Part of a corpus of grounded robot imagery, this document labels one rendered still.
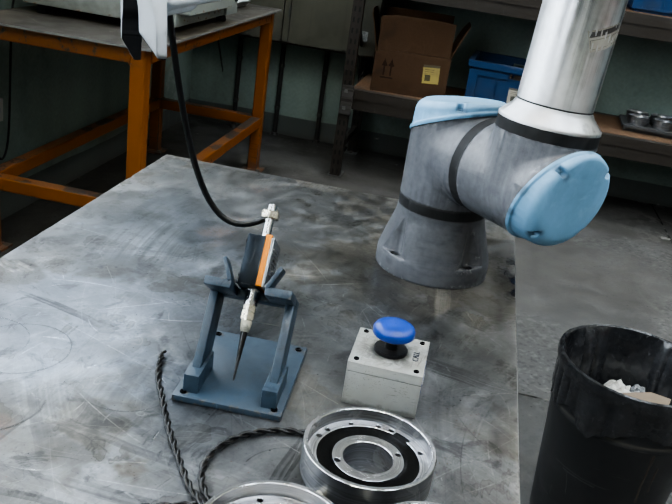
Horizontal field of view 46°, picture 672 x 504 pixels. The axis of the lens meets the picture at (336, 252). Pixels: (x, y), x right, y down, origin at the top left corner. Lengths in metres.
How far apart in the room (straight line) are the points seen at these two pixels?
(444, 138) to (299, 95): 3.70
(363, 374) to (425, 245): 0.31
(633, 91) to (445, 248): 3.60
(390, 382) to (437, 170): 0.33
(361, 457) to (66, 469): 0.23
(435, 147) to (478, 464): 0.41
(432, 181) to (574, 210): 0.18
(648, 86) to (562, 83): 3.69
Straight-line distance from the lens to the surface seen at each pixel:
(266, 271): 0.72
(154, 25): 0.52
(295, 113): 4.68
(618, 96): 4.56
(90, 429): 0.71
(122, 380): 0.77
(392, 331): 0.74
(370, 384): 0.75
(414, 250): 1.02
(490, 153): 0.92
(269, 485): 0.59
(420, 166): 1.00
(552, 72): 0.89
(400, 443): 0.67
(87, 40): 2.57
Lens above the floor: 1.22
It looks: 23 degrees down
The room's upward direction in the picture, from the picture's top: 8 degrees clockwise
